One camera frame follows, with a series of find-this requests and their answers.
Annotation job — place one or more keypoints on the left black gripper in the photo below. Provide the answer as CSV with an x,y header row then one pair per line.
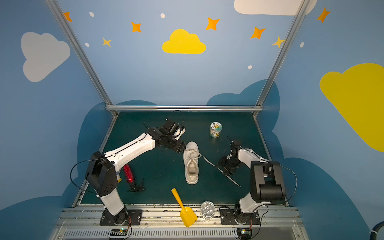
x,y
176,144

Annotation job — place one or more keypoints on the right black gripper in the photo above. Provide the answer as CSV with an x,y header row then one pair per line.
x,y
226,163

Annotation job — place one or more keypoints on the white shoelace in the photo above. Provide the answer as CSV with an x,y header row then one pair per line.
x,y
198,155

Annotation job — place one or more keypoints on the white sneaker shoe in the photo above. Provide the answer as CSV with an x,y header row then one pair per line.
x,y
191,157

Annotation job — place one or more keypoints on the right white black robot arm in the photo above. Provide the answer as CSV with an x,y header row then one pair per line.
x,y
267,185

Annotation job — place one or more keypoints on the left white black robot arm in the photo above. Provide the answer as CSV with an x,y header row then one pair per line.
x,y
102,171

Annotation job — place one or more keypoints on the green white tin can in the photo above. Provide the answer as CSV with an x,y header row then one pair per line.
x,y
215,129

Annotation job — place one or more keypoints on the yellow plastic toy shovel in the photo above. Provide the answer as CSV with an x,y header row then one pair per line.
x,y
187,215

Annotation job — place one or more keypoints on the left small circuit board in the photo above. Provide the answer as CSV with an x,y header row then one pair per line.
x,y
118,234

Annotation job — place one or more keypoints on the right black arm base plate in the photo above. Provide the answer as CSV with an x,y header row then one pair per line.
x,y
236,217

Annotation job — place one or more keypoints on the aluminium frame back rail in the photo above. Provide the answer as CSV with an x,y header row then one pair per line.
x,y
132,108

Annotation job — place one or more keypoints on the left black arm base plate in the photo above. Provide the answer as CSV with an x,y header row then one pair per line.
x,y
123,218

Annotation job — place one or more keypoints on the aluminium front rail base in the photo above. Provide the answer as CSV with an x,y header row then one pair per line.
x,y
163,222

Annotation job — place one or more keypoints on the aluminium frame left post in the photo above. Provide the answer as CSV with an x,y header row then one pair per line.
x,y
76,45

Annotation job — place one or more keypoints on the aluminium frame post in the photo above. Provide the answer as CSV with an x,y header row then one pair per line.
x,y
76,45
292,32

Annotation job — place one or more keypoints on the aluminium frame right post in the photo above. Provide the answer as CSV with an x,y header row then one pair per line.
x,y
292,32

